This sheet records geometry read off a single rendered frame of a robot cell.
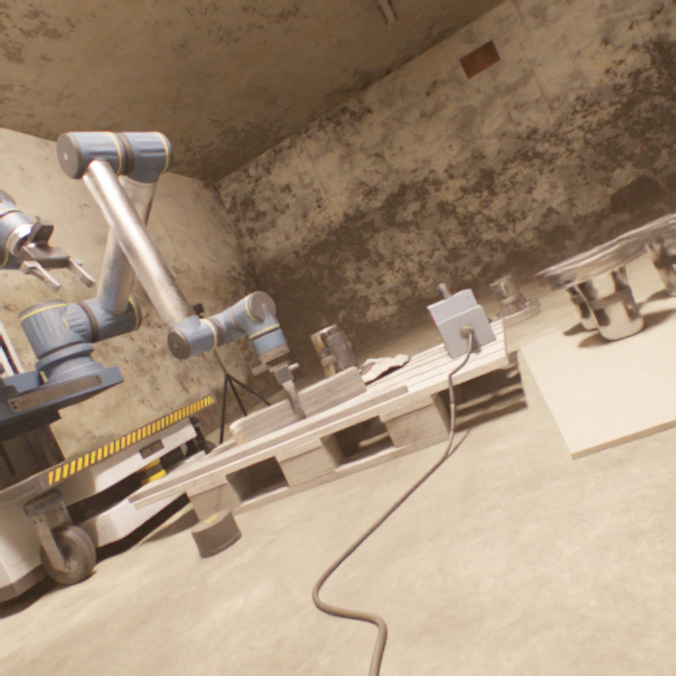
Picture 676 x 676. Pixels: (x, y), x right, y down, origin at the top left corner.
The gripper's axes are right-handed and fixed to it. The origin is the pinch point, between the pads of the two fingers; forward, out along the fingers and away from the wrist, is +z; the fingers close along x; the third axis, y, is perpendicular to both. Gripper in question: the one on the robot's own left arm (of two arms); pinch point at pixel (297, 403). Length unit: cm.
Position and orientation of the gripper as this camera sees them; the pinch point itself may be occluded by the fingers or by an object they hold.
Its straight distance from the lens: 174.3
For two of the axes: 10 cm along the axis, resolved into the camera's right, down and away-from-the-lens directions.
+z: 4.2, 9.1, 0.1
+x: -1.0, 0.3, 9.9
